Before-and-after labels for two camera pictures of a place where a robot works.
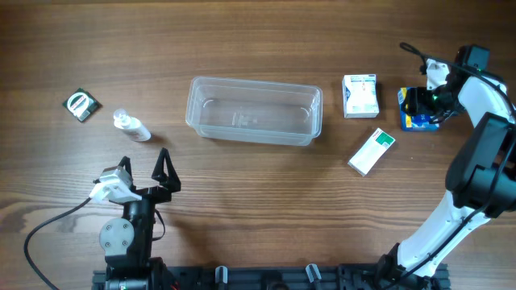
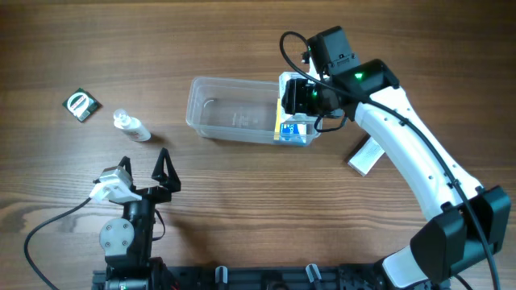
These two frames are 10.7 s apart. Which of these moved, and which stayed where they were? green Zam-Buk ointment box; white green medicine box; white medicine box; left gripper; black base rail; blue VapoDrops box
Moved: white medicine box; blue VapoDrops box
Stayed: green Zam-Buk ointment box; black base rail; left gripper; white green medicine box
